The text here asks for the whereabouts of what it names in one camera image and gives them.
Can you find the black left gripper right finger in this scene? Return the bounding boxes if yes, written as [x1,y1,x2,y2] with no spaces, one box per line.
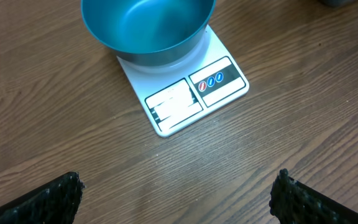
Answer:
[269,169,358,224]

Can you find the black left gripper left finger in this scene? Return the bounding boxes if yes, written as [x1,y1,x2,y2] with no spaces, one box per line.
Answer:
[0,172,85,224]

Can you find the white digital kitchen scale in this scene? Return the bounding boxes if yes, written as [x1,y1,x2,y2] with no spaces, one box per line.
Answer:
[119,26,249,138]

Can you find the blue plastic bowl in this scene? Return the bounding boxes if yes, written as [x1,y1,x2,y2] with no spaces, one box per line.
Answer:
[81,0,216,66]

